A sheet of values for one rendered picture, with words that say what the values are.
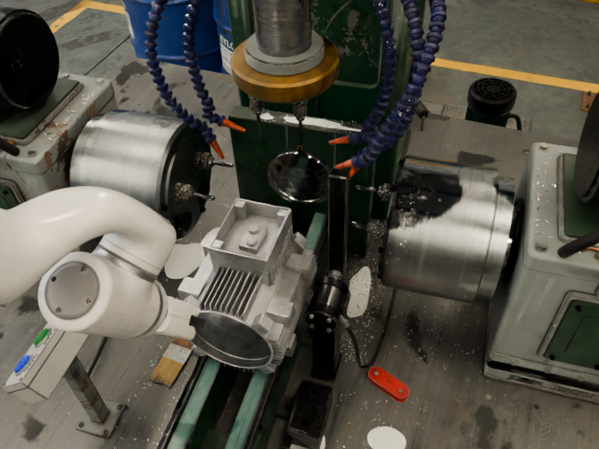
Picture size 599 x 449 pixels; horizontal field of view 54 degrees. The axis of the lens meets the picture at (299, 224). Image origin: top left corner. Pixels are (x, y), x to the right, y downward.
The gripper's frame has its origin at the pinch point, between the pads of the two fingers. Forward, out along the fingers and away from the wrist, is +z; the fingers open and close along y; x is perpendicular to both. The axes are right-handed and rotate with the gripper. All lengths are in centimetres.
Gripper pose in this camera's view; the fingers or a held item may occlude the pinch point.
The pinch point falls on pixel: (182, 318)
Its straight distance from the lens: 93.3
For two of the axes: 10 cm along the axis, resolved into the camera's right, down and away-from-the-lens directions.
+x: 2.3, -9.5, 2.0
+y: 9.6, 1.9, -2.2
